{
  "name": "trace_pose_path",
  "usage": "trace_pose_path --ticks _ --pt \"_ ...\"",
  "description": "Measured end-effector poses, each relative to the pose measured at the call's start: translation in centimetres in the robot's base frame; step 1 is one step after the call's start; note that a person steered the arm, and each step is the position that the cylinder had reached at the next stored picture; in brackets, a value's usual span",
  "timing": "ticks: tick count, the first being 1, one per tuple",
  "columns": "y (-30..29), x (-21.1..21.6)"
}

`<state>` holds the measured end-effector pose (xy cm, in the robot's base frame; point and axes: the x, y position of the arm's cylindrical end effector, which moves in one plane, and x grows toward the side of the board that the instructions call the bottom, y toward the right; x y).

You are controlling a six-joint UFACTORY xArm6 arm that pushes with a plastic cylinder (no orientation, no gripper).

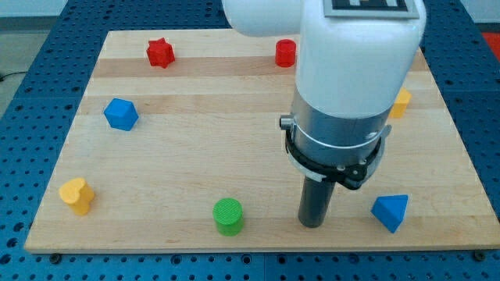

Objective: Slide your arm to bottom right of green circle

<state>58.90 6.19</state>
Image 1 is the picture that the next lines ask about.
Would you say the blue triangular prism block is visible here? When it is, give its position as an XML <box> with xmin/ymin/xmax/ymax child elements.
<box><xmin>371</xmin><ymin>194</ymin><xmax>409</xmax><ymax>233</ymax></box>

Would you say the green cylinder block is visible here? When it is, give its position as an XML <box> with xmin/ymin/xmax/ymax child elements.
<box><xmin>212</xmin><ymin>197</ymin><xmax>244</xmax><ymax>237</ymax></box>

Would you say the red cylinder block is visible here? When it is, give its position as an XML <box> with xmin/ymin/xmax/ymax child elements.
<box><xmin>275</xmin><ymin>39</ymin><xmax>297</xmax><ymax>68</ymax></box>

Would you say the wooden board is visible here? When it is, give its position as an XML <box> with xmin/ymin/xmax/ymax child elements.
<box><xmin>24</xmin><ymin>30</ymin><xmax>499</xmax><ymax>254</ymax></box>

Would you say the blue hexagon block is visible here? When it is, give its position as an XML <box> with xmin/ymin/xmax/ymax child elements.
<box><xmin>104</xmin><ymin>98</ymin><xmax>139</xmax><ymax>131</ymax></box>

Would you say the red star block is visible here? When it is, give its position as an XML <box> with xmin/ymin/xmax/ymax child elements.
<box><xmin>146</xmin><ymin>37</ymin><xmax>175</xmax><ymax>69</ymax></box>

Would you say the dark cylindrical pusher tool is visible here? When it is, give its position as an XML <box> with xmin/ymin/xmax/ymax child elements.
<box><xmin>298</xmin><ymin>176</ymin><xmax>335</xmax><ymax>228</ymax></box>

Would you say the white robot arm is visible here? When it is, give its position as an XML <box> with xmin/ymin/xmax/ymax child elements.
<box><xmin>223</xmin><ymin>0</ymin><xmax>427</xmax><ymax>190</ymax></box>

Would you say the fiducial marker tag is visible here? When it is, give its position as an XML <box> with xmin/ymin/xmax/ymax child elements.
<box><xmin>323</xmin><ymin>0</ymin><xmax>420</xmax><ymax>19</ymax></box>

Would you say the yellow heart block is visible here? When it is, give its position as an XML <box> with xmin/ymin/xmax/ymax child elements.
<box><xmin>59</xmin><ymin>177</ymin><xmax>95</xmax><ymax>215</ymax></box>

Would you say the yellow block behind arm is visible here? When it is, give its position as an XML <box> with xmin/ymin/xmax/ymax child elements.
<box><xmin>389</xmin><ymin>87</ymin><xmax>412</xmax><ymax>119</ymax></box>

